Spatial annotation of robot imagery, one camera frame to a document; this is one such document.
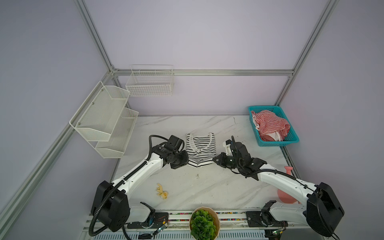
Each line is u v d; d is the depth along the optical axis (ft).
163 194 2.61
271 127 3.39
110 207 1.31
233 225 2.40
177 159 2.27
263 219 2.14
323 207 1.33
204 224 2.08
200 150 3.22
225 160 2.33
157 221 2.40
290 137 3.26
